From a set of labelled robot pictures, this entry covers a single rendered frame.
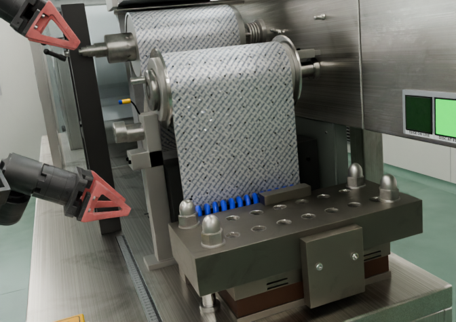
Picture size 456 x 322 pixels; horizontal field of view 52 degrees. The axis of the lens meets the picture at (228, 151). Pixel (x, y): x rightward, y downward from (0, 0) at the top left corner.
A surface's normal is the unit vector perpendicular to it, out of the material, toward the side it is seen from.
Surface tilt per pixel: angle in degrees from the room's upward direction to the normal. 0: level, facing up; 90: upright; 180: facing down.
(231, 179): 90
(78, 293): 0
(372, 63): 90
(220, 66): 60
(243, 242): 0
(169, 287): 0
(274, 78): 90
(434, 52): 90
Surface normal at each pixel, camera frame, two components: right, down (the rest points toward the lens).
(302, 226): -0.11, -0.97
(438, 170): -0.93, 0.18
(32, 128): 0.35, 0.17
